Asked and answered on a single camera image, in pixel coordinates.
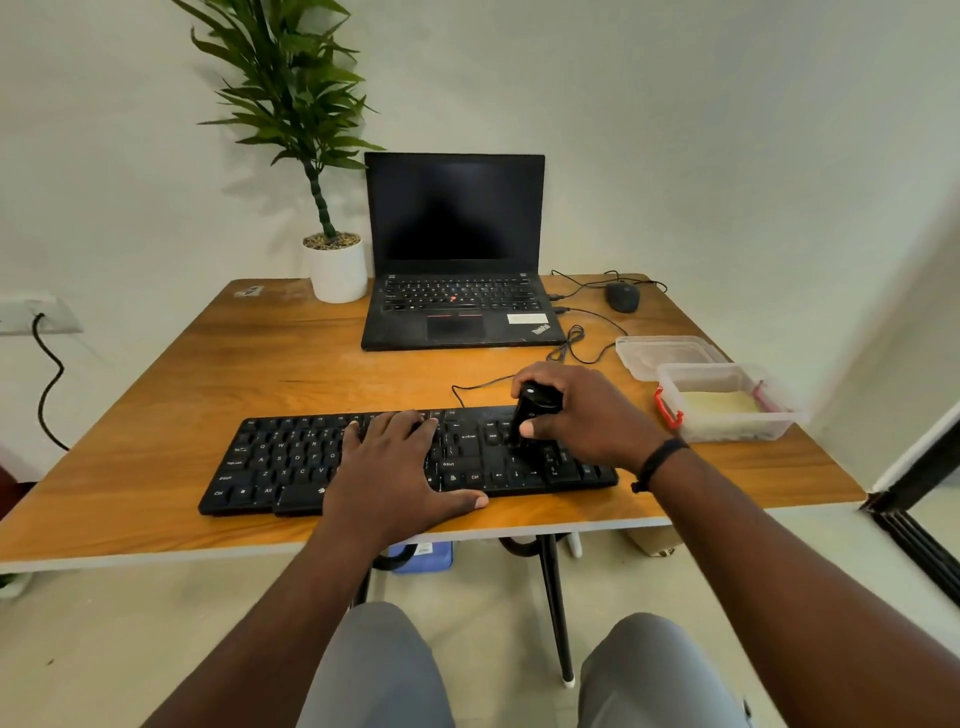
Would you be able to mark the person's left hand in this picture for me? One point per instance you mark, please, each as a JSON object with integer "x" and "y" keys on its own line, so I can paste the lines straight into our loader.
{"x": 382, "y": 487}

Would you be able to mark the person's right hand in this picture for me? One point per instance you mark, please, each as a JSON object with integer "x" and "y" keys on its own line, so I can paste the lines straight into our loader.
{"x": 600, "y": 420}

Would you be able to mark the person's left little finger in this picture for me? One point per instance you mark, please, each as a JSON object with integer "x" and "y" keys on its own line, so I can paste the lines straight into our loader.
{"x": 350, "y": 442}

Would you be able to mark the person's left middle finger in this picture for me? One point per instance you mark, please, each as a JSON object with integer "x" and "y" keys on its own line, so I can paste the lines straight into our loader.
{"x": 409, "y": 427}

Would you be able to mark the person's right thumb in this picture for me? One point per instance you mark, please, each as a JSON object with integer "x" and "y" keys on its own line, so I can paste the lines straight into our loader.
{"x": 541, "y": 426}

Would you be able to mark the person's left thumb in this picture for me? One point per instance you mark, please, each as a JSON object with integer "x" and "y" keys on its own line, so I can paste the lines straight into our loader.
{"x": 461, "y": 504}

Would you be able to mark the small black cleaning tool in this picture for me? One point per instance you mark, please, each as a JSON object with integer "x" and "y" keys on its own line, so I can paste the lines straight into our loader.
{"x": 534, "y": 409}

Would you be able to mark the black computer keyboard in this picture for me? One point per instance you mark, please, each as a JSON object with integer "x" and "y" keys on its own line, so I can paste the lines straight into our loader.
{"x": 277, "y": 465}

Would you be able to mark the person's left forearm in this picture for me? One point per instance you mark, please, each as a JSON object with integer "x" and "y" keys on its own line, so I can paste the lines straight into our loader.
{"x": 277, "y": 637}

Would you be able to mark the person's right forearm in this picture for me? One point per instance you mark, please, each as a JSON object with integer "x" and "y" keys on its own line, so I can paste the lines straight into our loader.
{"x": 787, "y": 600}

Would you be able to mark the blue box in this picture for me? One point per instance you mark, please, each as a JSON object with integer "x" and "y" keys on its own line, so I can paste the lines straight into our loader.
{"x": 427, "y": 559}

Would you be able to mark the black wristband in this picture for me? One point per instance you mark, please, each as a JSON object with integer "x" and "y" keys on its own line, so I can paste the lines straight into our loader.
{"x": 660, "y": 461}

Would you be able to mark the black table leg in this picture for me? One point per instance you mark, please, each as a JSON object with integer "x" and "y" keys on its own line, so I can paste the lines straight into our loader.
{"x": 556, "y": 607}

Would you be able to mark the clear plastic lid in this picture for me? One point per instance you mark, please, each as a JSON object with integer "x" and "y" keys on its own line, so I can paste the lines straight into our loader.
{"x": 667, "y": 354}

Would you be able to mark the black computer mouse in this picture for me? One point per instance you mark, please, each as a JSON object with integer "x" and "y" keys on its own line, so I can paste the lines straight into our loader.
{"x": 622, "y": 297}

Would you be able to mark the cardboard box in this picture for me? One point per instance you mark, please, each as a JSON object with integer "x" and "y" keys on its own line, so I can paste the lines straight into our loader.
{"x": 654, "y": 540}

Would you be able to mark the white plant pot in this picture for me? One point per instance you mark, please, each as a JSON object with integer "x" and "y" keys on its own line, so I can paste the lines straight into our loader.
{"x": 337, "y": 274}

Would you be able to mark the pale yellow cloth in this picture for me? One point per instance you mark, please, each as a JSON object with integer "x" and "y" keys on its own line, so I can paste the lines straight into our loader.
{"x": 720, "y": 403}

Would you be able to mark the black laptop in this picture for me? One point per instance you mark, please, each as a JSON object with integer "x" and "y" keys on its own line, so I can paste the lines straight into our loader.
{"x": 457, "y": 247}

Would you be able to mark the person's left leg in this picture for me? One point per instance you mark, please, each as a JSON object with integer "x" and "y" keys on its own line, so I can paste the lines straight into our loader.
{"x": 375, "y": 675}

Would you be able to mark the person's leg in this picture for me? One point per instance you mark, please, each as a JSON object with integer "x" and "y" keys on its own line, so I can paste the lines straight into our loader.
{"x": 652, "y": 675}
{"x": 375, "y": 675}

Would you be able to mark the clear container with red clasps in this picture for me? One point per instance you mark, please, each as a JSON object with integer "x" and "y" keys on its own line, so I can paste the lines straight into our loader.
{"x": 739, "y": 426}

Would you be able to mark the person's right leg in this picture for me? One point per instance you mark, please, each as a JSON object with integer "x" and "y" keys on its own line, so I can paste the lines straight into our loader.
{"x": 652, "y": 675}

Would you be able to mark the green potted plant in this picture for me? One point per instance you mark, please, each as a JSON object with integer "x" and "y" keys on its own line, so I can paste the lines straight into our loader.
{"x": 289, "y": 90}

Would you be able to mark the white wall socket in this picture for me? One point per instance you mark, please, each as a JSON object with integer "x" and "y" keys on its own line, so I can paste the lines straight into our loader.
{"x": 45, "y": 313}

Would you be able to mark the black door frame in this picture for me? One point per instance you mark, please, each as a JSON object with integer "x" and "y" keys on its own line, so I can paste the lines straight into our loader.
{"x": 919, "y": 517}

